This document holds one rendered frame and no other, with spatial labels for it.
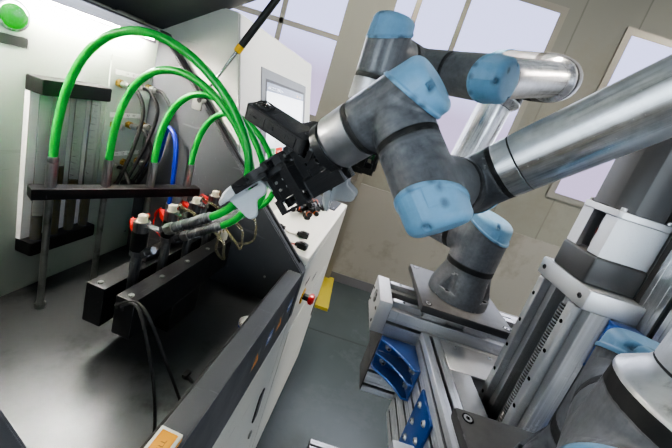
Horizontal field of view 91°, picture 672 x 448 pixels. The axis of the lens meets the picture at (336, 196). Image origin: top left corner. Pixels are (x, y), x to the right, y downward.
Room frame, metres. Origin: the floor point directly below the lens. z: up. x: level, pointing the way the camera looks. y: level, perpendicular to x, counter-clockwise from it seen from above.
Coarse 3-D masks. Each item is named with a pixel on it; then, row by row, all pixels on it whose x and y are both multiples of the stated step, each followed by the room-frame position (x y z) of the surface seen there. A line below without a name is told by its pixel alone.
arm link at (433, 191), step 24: (384, 144) 0.37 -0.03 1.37; (408, 144) 0.35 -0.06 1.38; (432, 144) 0.35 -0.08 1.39; (384, 168) 0.37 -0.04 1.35; (408, 168) 0.34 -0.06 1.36; (432, 168) 0.33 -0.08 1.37; (456, 168) 0.35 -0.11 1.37; (408, 192) 0.33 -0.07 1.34; (432, 192) 0.32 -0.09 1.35; (456, 192) 0.33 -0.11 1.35; (408, 216) 0.33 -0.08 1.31; (432, 216) 0.31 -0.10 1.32; (456, 216) 0.32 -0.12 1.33
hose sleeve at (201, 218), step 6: (198, 216) 0.52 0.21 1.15; (204, 216) 0.52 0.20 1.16; (174, 222) 0.53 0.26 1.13; (180, 222) 0.52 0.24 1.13; (186, 222) 0.52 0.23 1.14; (192, 222) 0.52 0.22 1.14; (198, 222) 0.52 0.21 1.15; (204, 222) 0.52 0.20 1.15; (174, 228) 0.52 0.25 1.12; (180, 228) 0.52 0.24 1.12; (186, 228) 0.52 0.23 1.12
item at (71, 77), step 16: (112, 32) 0.55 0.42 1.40; (128, 32) 0.54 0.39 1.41; (144, 32) 0.54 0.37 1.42; (160, 32) 0.54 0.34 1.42; (96, 48) 0.55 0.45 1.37; (176, 48) 0.53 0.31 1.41; (80, 64) 0.56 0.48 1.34; (64, 80) 0.56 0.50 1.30; (64, 96) 0.56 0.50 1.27; (224, 96) 0.52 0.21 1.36; (64, 112) 0.56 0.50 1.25; (240, 128) 0.51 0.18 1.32; (48, 160) 0.56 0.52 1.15; (224, 208) 0.51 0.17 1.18
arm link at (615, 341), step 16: (608, 336) 0.32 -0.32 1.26; (624, 336) 0.31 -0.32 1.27; (640, 336) 0.33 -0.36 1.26; (592, 352) 0.34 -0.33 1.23; (608, 352) 0.31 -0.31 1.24; (624, 352) 0.29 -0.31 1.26; (640, 352) 0.29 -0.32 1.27; (592, 368) 0.31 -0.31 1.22; (576, 384) 0.32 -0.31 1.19; (560, 416) 0.32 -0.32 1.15
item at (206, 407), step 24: (288, 288) 0.72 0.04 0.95; (264, 312) 0.61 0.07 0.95; (288, 312) 0.78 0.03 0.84; (240, 336) 0.52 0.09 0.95; (264, 336) 0.58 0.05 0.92; (216, 360) 0.45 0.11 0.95; (240, 360) 0.47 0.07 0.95; (192, 384) 0.40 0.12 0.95; (216, 384) 0.41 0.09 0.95; (240, 384) 0.50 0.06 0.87; (192, 408) 0.36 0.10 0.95; (216, 408) 0.40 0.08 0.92; (192, 432) 0.33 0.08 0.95; (216, 432) 0.43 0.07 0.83
